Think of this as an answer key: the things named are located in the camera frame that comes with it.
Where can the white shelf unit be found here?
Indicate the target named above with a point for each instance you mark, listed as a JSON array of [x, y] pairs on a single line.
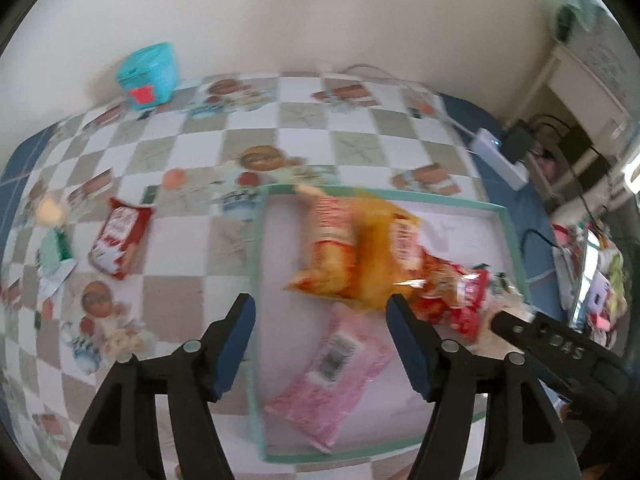
[[590, 75]]

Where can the orange striped snack packet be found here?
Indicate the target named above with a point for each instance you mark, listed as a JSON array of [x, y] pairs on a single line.
[[325, 245]]

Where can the dark red snack packet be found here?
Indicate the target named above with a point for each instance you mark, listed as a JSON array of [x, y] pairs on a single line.
[[120, 237]]

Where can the mint green snack packet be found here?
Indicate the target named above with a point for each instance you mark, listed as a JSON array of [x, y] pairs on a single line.
[[55, 260]]

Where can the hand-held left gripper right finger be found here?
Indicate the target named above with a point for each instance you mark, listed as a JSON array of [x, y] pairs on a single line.
[[411, 352]]

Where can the cream jelly cup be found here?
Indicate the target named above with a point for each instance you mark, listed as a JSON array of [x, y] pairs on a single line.
[[51, 211]]

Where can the black power adapter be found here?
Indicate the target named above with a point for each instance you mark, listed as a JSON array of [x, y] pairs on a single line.
[[520, 140]]

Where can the teal shallow tray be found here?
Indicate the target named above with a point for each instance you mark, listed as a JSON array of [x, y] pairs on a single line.
[[280, 310]]

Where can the yellow clear snack packet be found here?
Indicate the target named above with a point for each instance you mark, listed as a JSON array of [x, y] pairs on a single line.
[[380, 255]]

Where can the teal toy box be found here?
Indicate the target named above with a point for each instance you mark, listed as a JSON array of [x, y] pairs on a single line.
[[147, 75]]

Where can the checkered tablecloth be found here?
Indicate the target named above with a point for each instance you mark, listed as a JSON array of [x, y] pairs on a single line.
[[190, 150]]

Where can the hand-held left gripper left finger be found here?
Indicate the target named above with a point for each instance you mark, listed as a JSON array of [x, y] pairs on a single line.
[[232, 347]]

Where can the pink snack packet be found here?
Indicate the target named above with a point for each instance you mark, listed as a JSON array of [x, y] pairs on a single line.
[[335, 375]]

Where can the white power strip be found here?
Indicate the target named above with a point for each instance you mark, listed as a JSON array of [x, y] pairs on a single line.
[[497, 157]]

